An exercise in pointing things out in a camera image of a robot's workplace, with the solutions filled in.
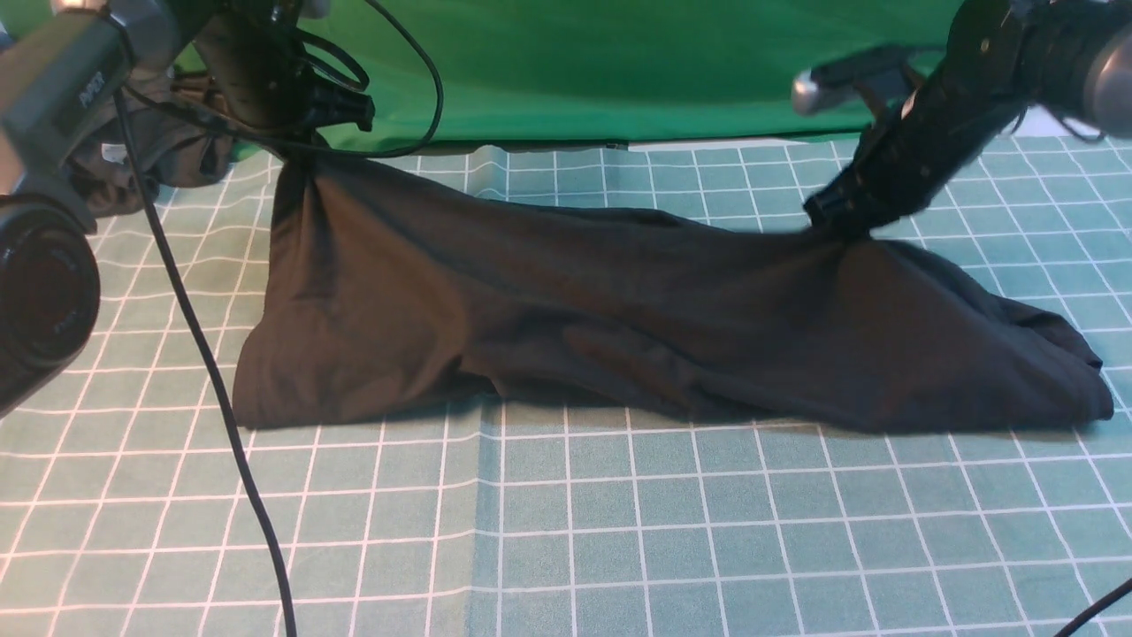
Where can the dark gray long-sleeve top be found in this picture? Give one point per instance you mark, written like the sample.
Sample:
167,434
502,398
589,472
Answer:
387,291

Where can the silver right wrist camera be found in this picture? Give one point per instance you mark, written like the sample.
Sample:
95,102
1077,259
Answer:
878,75

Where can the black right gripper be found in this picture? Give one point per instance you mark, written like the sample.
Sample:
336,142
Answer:
917,144

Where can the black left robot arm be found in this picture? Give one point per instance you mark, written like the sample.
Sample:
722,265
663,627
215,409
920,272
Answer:
56,82

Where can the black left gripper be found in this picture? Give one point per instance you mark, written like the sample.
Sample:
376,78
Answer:
272,83

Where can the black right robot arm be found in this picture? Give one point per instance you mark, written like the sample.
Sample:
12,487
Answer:
1075,64

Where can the green backdrop cloth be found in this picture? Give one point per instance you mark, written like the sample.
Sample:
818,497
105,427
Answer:
571,74

